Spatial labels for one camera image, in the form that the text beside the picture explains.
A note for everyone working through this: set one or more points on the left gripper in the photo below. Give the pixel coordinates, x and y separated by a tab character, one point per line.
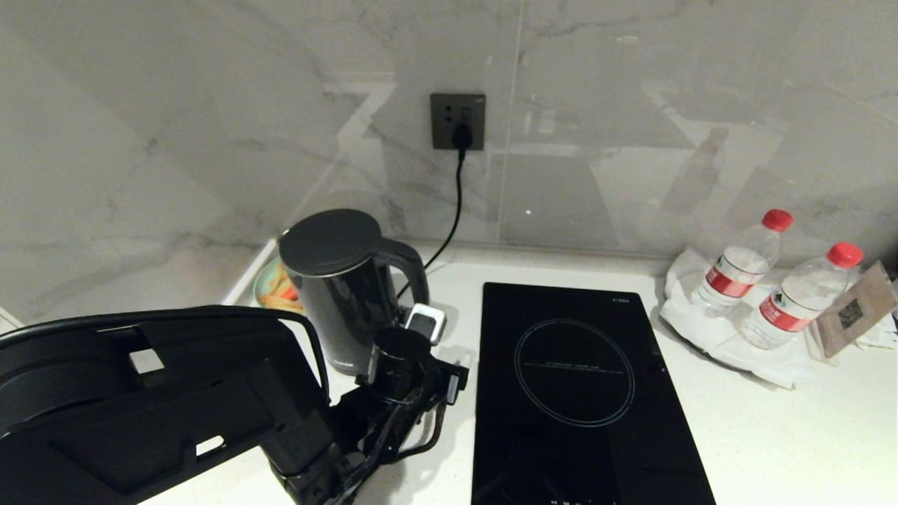
400	358

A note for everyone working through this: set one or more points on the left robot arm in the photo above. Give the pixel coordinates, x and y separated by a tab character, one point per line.
140	421

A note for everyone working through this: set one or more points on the dark grey electric kettle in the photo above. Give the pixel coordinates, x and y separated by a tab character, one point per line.
340	315

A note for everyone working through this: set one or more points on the dark grey kettle lid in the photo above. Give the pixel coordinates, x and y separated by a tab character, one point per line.
330	242

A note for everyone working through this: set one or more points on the green-rimmed plate with snacks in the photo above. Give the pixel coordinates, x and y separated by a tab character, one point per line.
275	291

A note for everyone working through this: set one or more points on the black induction cooktop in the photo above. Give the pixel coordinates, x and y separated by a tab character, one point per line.
582	393

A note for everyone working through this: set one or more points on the black power plug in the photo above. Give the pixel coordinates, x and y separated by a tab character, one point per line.
461	135

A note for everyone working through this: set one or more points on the red-capped plastic water bottle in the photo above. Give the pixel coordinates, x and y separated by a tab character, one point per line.
740	270
796	301

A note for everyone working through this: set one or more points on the brown card in acrylic stand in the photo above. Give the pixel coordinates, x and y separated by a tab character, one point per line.
852	308

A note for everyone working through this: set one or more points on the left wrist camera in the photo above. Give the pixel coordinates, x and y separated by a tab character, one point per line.
426	322

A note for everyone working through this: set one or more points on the dark grey wall socket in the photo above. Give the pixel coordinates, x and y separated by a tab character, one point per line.
442	116

